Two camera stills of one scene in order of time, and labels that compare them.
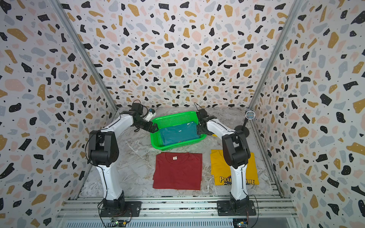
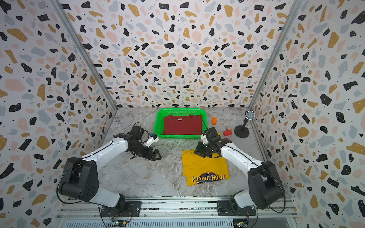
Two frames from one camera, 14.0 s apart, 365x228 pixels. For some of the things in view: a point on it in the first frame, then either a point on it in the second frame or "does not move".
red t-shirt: (178, 170) → (184, 125)
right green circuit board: (240, 223) does not move
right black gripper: (198, 130) → (198, 151)
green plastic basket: (181, 118) → (158, 123)
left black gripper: (152, 129) → (149, 152)
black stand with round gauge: (250, 115) does not move
